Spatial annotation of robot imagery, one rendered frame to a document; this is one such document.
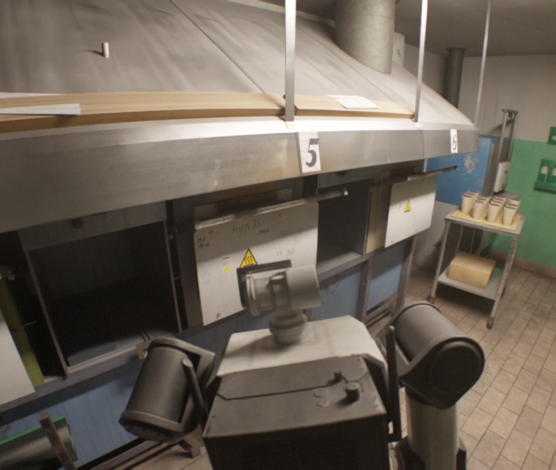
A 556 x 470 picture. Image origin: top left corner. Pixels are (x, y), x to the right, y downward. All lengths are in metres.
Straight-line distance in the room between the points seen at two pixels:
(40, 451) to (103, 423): 0.34
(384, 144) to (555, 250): 3.50
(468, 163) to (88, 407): 3.63
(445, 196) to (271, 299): 3.47
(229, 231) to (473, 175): 2.94
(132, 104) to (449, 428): 0.96
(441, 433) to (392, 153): 1.20
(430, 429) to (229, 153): 0.80
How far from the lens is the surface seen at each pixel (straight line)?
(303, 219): 1.44
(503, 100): 4.66
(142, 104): 0.92
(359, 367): 0.45
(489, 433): 2.42
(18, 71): 1.12
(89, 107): 0.89
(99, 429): 1.71
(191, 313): 1.43
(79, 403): 1.58
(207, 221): 1.03
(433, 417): 0.61
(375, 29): 2.37
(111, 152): 0.84
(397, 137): 1.61
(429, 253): 4.10
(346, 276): 2.18
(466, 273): 3.26
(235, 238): 1.24
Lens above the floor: 1.71
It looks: 21 degrees down
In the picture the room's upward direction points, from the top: straight up
